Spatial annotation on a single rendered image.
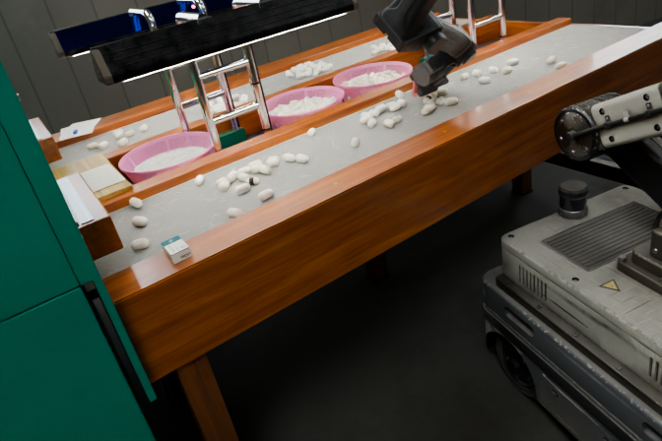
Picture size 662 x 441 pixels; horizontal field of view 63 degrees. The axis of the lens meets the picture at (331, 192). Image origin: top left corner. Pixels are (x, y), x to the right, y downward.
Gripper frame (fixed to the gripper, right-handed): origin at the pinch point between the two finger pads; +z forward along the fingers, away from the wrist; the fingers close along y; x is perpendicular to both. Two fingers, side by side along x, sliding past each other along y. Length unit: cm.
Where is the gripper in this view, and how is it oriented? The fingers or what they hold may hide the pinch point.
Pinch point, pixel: (415, 94)
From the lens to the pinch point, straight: 160.4
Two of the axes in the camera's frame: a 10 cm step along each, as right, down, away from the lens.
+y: -8.1, 3.8, -4.5
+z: -3.3, 3.3, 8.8
